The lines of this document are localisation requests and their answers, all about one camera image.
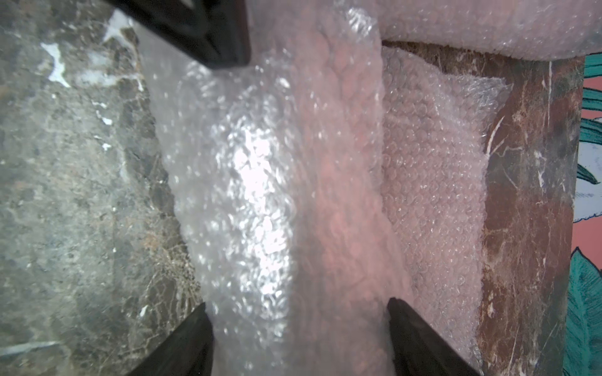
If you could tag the bubble wrap pile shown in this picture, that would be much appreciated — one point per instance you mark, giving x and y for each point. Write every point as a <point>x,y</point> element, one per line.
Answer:
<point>528,29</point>

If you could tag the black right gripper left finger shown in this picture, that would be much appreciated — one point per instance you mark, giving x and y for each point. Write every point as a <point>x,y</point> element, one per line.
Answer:
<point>188,351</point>

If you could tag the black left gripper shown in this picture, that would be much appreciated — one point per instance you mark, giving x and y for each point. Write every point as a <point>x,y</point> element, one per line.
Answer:
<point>214,33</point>

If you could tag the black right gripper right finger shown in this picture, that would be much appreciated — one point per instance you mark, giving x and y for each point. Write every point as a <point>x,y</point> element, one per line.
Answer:
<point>418,350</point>

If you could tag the bubble wrap sheet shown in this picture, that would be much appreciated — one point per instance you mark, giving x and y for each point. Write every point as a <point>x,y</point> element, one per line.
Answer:
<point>320,181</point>

